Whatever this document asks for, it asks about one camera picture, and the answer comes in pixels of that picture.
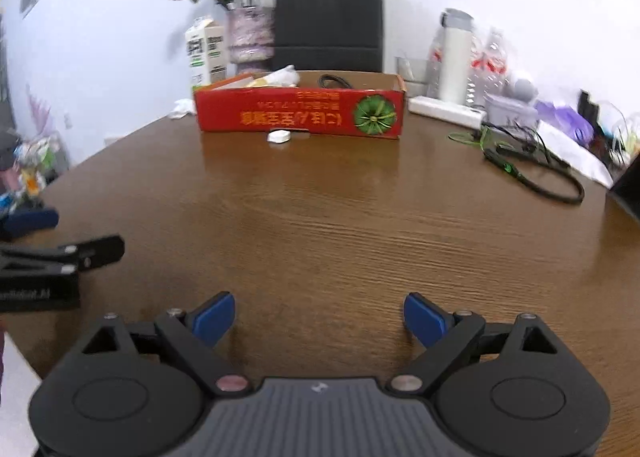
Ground grey tissue pack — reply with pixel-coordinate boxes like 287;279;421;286
484;93;540;128

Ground white cables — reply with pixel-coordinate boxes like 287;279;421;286
597;102;640;168

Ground crumpled white tissue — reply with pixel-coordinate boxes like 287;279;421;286
167;98;197;119

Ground green black earphones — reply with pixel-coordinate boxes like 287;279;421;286
448;122;586;205

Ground red cardboard box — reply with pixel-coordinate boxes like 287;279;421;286
193;71;407;140

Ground purple plastic bag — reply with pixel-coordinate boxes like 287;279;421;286
535;102;596;145

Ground tablet with folio case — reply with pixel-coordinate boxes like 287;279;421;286
606;164;640;225

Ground pink mottled vase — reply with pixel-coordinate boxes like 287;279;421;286
225;6;276;65

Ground black charger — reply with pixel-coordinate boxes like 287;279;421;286
577;89;601;132

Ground purple flower decoration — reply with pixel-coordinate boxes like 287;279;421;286
25;84;56;138

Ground white panel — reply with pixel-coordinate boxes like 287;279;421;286
0;332;43;408

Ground pile of colourful clutter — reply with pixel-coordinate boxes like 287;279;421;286
0;129;71;210

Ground white green milk carton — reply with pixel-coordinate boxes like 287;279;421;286
185;16;230;88

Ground white round device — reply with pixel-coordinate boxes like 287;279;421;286
507;77;540;102

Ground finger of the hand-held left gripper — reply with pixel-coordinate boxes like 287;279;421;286
0;235;126;279
0;208;60;241

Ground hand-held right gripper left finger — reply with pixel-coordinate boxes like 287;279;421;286
79;291;250;399

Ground wooden desktop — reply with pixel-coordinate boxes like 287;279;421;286
0;69;640;457

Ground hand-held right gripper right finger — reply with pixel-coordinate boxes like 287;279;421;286
390;292;565;397

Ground white plastic packet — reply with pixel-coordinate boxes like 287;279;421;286
264;65;301;88

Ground white thermos bottle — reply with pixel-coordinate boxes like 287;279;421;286
439;8;475;105

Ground white power strip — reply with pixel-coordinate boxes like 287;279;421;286
407;96;488;128

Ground black paper bag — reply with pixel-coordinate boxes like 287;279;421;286
274;0;385;74

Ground white paper sheet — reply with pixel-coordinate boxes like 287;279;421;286
537;121;615;188

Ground clear water bottle red label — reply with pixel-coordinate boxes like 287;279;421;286
425;27;448;88
467;29;511;108

